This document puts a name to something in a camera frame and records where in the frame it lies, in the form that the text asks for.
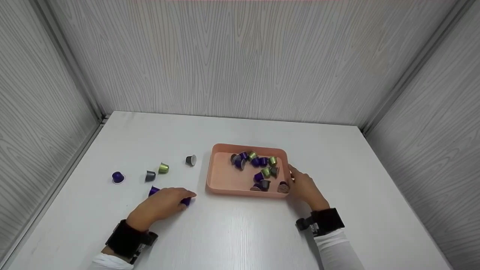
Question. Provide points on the person's right hand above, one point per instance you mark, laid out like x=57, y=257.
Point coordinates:
x=309, y=189

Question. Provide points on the purple coffee capsule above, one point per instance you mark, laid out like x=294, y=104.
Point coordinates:
x=118, y=177
x=153, y=191
x=186, y=202

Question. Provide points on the black wrist band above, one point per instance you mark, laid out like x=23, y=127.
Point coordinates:
x=326, y=221
x=125, y=240

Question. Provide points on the person's left hand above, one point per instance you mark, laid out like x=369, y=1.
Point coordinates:
x=161, y=204

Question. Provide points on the green coffee capsule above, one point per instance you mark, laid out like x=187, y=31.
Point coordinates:
x=163, y=168

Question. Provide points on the person's left fingers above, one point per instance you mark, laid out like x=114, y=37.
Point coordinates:
x=183, y=194

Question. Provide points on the person's left forearm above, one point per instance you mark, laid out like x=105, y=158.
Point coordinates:
x=110, y=261

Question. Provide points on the person's right forearm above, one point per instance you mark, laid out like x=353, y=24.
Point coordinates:
x=337, y=251

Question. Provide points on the grey coffee capsule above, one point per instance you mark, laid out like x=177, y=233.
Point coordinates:
x=150, y=176
x=191, y=160

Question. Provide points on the pink plastic tray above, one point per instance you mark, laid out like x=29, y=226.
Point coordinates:
x=228, y=178

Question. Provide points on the pile of mixed coffee capsules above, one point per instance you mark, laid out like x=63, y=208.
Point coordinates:
x=262, y=165

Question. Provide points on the person's right fingers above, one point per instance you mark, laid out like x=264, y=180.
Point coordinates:
x=295, y=174

